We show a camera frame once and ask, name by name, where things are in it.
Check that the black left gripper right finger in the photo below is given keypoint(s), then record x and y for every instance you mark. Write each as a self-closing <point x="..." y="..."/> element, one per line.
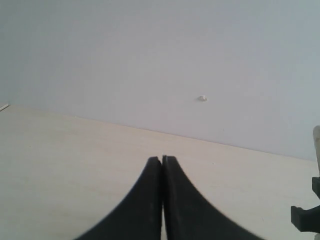
<point x="188" y="215"/>

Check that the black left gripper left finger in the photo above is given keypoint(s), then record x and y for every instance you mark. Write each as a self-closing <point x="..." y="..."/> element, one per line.
<point x="139" y="215"/>

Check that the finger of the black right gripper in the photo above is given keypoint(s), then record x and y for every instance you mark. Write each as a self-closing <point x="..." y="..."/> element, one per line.
<point x="306" y="220"/>
<point x="315" y="182"/>

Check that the wooden paint brush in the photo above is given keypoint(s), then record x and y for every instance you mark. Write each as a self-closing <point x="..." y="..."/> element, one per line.
<point x="316" y="140"/>

